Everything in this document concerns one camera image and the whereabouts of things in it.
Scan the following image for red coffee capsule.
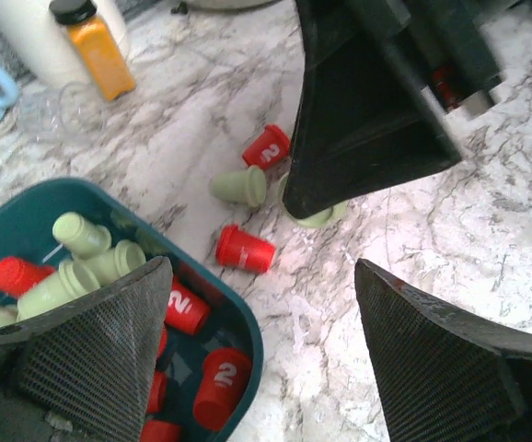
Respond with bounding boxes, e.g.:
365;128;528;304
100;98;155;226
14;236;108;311
242;124;291;170
192;347;252;432
215;224;276;273
0;256;55;299
164;279;211;335

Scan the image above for teal storage basket tray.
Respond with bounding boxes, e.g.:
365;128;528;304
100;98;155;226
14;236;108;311
0;178;263;441

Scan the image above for white thermos jug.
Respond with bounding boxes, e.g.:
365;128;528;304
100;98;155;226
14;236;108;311
0;0;133;88

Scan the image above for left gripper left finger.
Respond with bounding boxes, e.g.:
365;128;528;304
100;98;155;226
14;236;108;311
0;257;172;441

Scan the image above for green coffee capsule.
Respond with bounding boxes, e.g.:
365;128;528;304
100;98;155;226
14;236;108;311
210;166;267;207
52;212;112;260
277;172;348;229

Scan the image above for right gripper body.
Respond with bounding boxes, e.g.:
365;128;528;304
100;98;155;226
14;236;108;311
353;1;503;115

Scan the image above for orange spice bottle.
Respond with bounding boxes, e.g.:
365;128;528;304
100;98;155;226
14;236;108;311
49;0;136;101

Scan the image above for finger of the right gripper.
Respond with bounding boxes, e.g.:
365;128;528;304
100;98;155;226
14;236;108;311
283;1;461;219

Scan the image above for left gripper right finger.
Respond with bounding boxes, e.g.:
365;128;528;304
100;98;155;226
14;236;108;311
354;260;532;441

